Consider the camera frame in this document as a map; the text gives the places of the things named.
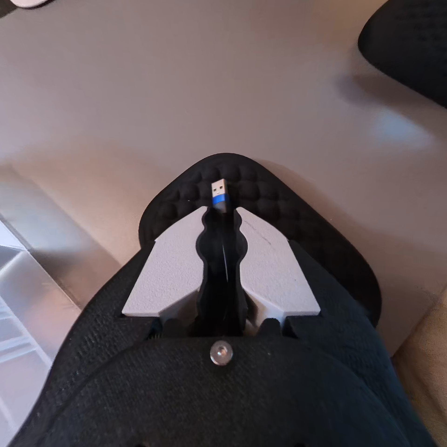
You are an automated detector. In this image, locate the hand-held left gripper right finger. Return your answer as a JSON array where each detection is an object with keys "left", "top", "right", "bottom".
[{"left": 229, "top": 206, "right": 321, "bottom": 329}]

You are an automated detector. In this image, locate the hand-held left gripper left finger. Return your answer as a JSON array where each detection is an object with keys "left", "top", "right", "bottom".
[{"left": 121, "top": 206, "right": 219, "bottom": 329}]

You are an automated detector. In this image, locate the black usb cable blue-ringed plug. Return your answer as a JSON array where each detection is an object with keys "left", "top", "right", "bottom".
[{"left": 210, "top": 178, "right": 233, "bottom": 283}]

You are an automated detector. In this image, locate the translucent white plastic bin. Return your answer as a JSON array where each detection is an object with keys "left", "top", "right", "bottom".
[{"left": 0, "top": 178, "right": 117, "bottom": 440}]

